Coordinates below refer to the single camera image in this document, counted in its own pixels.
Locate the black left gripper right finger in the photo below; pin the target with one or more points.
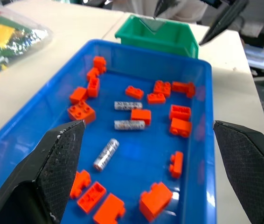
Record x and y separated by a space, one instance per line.
251 168

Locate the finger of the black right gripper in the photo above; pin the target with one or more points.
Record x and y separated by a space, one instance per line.
162 7
225 21

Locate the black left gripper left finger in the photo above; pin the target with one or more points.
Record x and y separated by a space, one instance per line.
52 168

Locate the green plastic bin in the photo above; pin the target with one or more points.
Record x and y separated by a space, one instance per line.
176 35

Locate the plastic bag of bricks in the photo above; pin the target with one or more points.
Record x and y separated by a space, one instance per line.
3 44

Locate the person in white clothing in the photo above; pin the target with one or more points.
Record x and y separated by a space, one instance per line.
188 10

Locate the orange building block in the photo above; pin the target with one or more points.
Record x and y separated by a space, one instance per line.
78 95
141 116
183 88
176 164
99 64
81 112
108 210
155 201
92 197
181 127
92 74
93 87
162 88
81 183
180 112
156 98
134 92

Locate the silver printed AA battery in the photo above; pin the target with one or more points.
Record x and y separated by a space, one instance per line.
129 125
106 154
127 105

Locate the black and white shoe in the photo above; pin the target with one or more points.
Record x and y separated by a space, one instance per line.
261 74

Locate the blue plastic tray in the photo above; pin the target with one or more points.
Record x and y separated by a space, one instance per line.
134 151

